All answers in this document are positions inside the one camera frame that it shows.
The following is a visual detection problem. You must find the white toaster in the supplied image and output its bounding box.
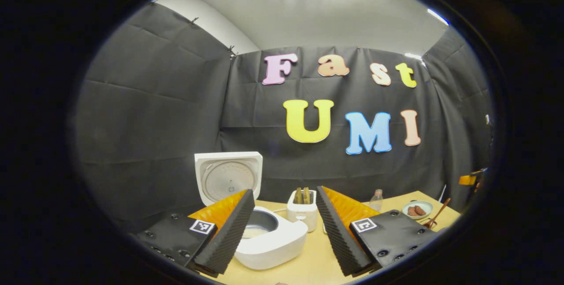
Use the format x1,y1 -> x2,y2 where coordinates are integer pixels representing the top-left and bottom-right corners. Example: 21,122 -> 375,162
286,189 -> 318,233

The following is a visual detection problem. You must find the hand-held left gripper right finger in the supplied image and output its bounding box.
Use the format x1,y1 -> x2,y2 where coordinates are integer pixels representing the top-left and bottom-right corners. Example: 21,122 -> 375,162
316,186 -> 441,277

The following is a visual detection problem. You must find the brown wooden spoon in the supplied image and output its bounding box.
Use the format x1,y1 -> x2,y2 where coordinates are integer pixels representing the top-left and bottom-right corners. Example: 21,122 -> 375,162
424,197 -> 452,229

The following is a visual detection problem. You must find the white rice cooker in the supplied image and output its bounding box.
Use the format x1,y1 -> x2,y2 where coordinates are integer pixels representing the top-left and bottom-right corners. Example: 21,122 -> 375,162
194,152 -> 308,270

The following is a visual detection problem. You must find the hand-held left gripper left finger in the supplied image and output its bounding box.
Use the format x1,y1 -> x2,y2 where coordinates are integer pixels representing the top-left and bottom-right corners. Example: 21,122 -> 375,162
132,189 -> 256,277

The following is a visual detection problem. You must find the clear plastic bottle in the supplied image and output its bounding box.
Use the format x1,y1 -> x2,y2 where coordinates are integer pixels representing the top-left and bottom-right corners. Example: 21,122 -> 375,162
369,189 -> 384,212

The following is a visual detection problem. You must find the pale green plate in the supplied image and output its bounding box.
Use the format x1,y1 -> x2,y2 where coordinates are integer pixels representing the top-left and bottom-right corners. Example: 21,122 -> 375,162
402,200 -> 434,220

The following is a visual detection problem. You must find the small ceiling light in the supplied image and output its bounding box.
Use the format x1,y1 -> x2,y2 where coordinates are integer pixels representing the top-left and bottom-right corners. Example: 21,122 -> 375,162
427,8 -> 450,26

